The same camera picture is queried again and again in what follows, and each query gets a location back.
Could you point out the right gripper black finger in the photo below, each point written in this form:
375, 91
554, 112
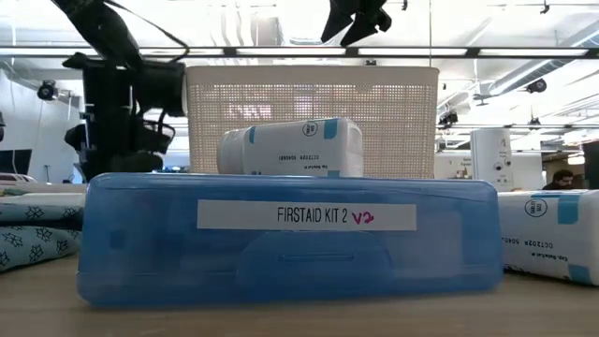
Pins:
334, 23
360, 30

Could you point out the blue translucent first aid box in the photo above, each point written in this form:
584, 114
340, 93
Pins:
140, 262

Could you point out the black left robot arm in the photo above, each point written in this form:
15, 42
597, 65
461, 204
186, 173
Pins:
103, 33

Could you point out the white perforated plastic basket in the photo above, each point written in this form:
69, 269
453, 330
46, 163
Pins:
398, 103

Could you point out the thin hanging pole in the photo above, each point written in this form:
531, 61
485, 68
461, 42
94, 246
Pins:
429, 28

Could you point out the white gauze pack blue print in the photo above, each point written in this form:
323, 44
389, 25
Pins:
547, 243
290, 150

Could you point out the teal patterned folded cloth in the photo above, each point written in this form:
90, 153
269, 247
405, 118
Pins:
28, 243

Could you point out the white standing device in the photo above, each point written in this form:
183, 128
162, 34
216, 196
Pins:
489, 154

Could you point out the person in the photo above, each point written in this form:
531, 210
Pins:
561, 179

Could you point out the dark cabinet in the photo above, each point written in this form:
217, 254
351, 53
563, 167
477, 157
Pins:
592, 164

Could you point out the black ceiling camera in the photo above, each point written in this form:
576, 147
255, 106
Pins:
370, 63
47, 90
537, 85
448, 118

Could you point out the dark wall monitor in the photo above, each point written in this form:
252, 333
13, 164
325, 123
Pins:
16, 161

